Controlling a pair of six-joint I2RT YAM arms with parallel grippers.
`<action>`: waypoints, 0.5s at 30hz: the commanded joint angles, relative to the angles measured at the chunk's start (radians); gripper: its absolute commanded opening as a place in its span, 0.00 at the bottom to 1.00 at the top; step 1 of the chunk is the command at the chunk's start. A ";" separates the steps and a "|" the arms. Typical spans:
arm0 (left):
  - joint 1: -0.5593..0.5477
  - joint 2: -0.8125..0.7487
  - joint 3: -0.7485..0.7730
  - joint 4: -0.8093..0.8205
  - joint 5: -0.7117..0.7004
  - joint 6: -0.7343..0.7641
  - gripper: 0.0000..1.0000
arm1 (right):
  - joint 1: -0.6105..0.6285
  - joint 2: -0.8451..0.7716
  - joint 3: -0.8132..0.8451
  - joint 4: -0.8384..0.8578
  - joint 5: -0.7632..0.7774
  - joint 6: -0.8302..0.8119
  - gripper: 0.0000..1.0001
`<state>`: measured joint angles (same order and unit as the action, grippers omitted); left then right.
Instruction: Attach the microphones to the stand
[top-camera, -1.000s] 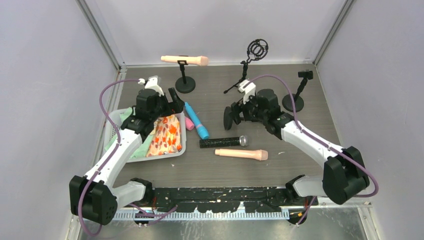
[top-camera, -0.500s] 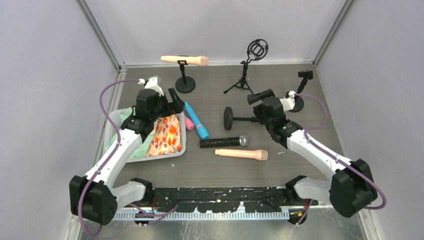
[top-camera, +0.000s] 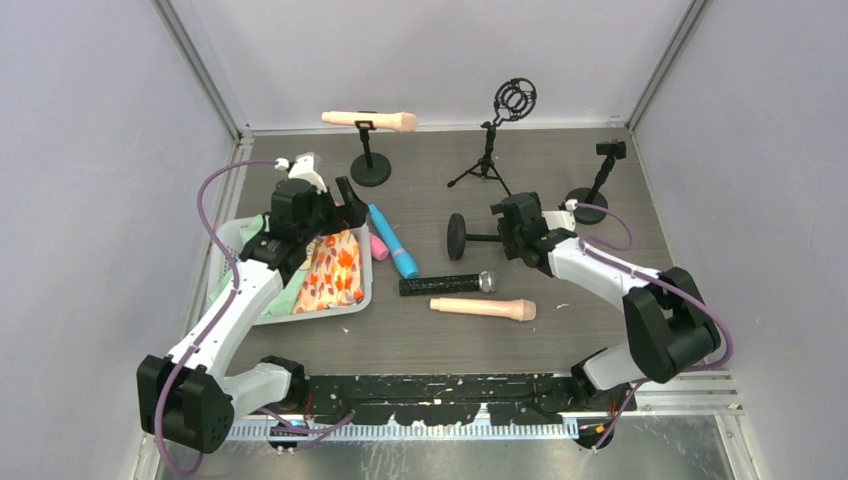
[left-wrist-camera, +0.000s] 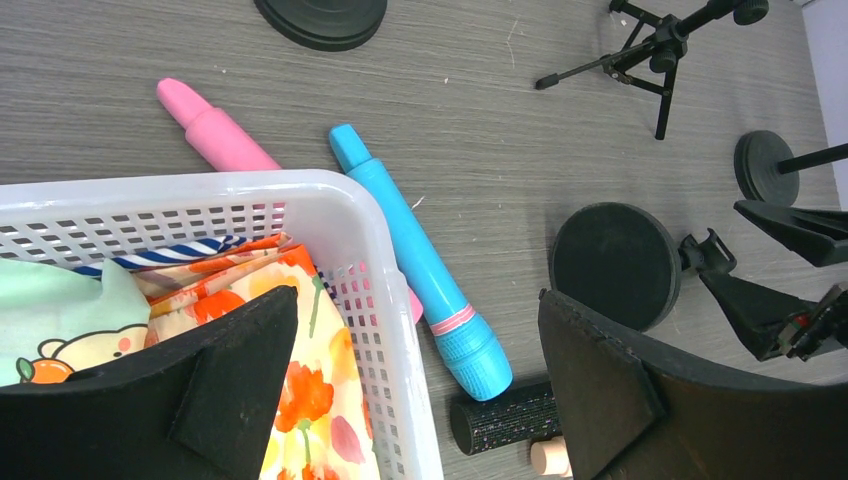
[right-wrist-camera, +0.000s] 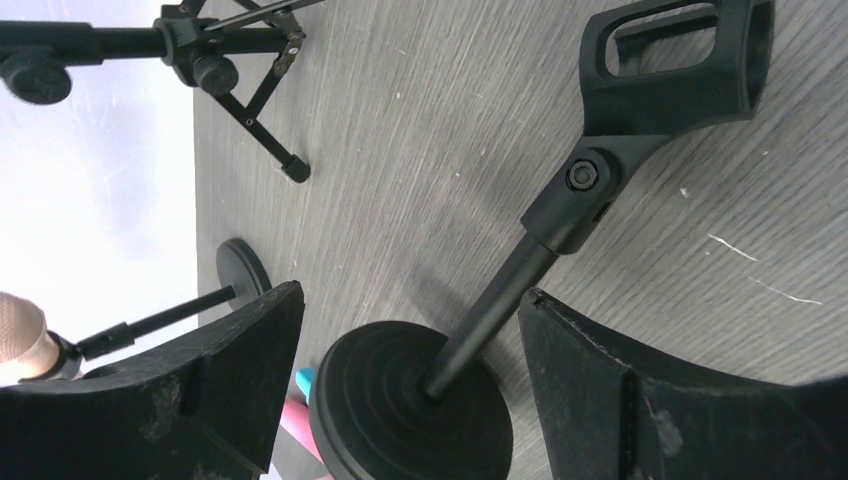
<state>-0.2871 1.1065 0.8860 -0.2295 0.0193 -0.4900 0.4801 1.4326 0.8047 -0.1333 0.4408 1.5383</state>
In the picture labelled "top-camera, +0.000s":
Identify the black round base clip stand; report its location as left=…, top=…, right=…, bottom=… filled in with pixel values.
left=350, top=120, right=392, bottom=187

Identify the black glitter microphone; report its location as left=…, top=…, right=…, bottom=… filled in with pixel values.
left=398, top=271, right=497, bottom=296

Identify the beige microphone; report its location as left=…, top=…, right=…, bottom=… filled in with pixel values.
left=429, top=298, right=536, bottom=322
left=321, top=111, right=418, bottom=133

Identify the black tripod shock mount stand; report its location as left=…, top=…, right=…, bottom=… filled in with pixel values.
left=447, top=76, right=539, bottom=197

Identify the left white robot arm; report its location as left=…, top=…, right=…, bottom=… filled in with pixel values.
left=136, top=176, right=369, bottom=454

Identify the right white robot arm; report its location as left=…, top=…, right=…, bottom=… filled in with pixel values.
left=490, top=192, right=730, bottom=392

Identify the pink toy microphone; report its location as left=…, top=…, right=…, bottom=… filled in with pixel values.
left=334, top=201, right=390, bottom=263

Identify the blue toy microphone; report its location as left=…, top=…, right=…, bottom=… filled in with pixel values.
left=368, top=204, right=419, bottom=280

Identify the orange patterned cloth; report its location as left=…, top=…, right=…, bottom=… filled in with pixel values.
left=292, top=230, right=364, bottom=314

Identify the white plastic basket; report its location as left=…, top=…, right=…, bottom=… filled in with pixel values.
left=206, top=215, right=374, bottom=327

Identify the green patterned cloth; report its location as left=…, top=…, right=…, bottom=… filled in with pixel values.
left=204, top=215, right=314, bottom=325

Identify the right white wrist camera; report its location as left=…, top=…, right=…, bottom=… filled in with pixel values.
left=542, top=208, right=577, bottom=232

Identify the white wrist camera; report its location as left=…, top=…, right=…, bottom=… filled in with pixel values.
left=542, top=208, right=577, bottom=232
left=274, top=152, right=328, bottom=194

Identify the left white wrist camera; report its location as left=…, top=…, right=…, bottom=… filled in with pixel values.
left=274, top=152, right=328, bottom=194

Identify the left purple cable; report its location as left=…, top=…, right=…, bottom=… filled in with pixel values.
left=153, top=158, right=356, bottom=477

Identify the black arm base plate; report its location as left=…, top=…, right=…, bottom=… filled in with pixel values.
left=268, top=373, right=630, bottom=426

